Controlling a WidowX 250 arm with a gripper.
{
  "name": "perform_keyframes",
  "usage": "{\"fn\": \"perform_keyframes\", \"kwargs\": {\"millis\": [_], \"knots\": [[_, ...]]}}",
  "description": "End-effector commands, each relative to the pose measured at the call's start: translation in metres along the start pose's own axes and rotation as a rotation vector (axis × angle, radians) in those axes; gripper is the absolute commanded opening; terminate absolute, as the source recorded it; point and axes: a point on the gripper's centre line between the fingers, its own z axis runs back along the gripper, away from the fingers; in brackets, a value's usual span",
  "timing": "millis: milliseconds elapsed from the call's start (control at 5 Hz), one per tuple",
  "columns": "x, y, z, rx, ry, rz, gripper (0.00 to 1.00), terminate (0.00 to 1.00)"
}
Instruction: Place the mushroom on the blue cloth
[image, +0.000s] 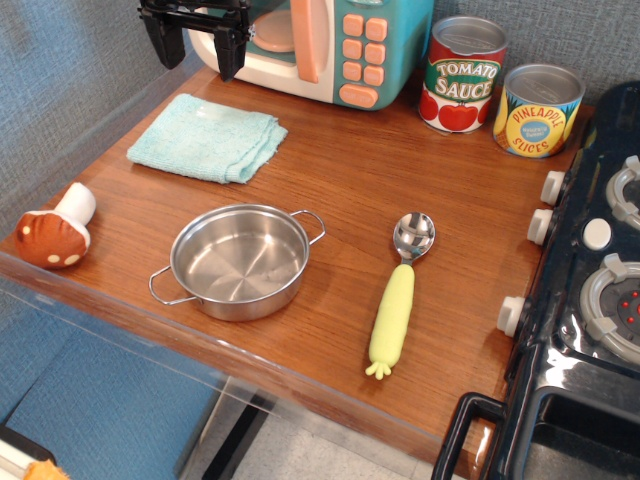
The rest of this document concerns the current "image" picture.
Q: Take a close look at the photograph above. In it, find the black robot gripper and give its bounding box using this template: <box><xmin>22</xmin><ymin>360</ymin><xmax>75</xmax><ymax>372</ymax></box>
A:
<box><xmin>138</xmin><ymin>1</ymin><xmax>250</xmax><ymax>82</ymax></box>

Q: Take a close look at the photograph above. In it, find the light blue folded cloth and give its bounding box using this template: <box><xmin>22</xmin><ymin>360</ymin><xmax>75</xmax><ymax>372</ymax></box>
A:
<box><xmin>127</xmin><ymin>94</ymin><xmax>288</xmax><ymax>184</ymax></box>

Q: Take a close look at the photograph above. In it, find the brown plush mushroom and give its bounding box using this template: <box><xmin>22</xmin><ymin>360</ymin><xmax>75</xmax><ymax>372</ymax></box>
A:
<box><xmin>13</xmin><ymin>182</ymin><xmax>96</xmax><ymax>270</ymax></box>

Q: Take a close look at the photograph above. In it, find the teal toy microwave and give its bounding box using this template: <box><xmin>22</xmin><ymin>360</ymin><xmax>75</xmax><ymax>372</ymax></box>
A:
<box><xmin>188</xmin><ymin>0</ymin><xmax>435</xmax><ymax>112</ymax></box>

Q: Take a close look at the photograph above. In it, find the small steel pot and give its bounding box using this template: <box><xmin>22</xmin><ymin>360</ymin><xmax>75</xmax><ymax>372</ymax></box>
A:
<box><xmin>148</xmin><ymin>204</ymin><xmax>327</xmax><ymax>322</ymax></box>

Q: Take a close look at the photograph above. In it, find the tomato sauce can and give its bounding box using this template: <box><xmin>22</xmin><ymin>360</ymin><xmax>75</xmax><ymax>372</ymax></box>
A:
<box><xmin>419</xmin><ymin>15</ymin><xmax>508</xmax><ymax>133</ymax></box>

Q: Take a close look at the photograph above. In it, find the pineapple slices can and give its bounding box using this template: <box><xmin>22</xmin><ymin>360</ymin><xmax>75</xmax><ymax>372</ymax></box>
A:
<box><xmin>493</xmin><ymin>64</ymin><xmax>585</xmax><ymax>159</ymax></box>

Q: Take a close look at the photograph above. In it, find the white stove knob top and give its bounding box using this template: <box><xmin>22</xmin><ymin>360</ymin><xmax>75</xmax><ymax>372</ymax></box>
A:
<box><xmin>540</xmin><ymin>170</ymin><xmax>565</xmax><ymax>206</ymax></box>

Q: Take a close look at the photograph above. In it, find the white stove knob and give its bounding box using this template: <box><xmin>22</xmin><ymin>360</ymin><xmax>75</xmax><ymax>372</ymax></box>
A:
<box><xmin>540</xmin><ymin>170</ymin><xmax>565</xmax><ymax>206</ymax></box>
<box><xmin>497</xmin><ymin>296</ymin><xmax>525</xmax><ymax>338</ymax></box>
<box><xmin>527</xmin><ymin>209</ymin><xmax>553</xmax><ymax>246</ymax></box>

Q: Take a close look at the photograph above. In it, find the white stove knob middle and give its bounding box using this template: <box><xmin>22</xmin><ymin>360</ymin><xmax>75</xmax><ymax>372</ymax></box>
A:
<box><xmin>527</xmin><ymin>209</ymin><xmax>553</xmax><ymax>246</ymax></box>

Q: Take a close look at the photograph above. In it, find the white stove knob bottom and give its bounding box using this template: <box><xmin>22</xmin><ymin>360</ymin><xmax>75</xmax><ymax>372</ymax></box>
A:
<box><xmin>497</xmin><ymin>296</ymin><xmax>525</xmax><ymax>338</ymax></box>

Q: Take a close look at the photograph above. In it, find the orange plush object corner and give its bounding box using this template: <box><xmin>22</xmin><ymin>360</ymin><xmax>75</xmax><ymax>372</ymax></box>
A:
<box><xmin>23</xmin><ymin>460</ymin><xmax>70</xmax><ymax>480</ymax></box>

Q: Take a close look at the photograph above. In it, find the dark blue toy stove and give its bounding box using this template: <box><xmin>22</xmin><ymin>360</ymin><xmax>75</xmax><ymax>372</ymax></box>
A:
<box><xmin>432</xmin><ymin>81</ymin><xmax>639</xmax><ymax>479</ymax></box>

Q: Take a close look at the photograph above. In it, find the spoon with yellow handle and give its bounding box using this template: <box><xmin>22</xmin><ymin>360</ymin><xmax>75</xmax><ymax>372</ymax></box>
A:
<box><xmin>365</xmin><ymin>212</ymin><xmax>436</xmax><ymax>380</ymax></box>

